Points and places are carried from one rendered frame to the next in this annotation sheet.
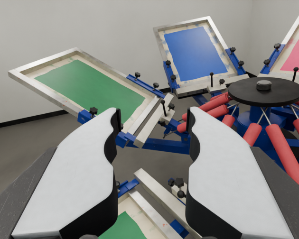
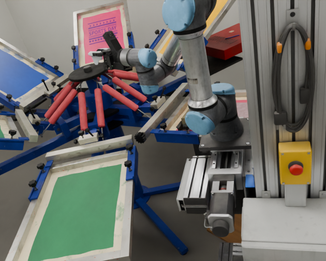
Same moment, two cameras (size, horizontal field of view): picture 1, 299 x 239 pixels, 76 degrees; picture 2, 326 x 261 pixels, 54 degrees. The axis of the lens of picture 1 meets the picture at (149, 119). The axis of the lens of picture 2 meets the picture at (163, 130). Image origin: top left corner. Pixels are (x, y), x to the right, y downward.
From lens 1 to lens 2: 1.48 m
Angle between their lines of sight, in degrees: 45
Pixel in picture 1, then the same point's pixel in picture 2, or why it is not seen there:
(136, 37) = not seen: outside the picture
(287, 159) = (119, 96)
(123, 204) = (52, 177)
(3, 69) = not seen: outside the picture
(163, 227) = (88, 159)
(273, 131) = (106, 87)
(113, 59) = not seen: outside the picture
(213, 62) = (31, 74)
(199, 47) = (9, 66)
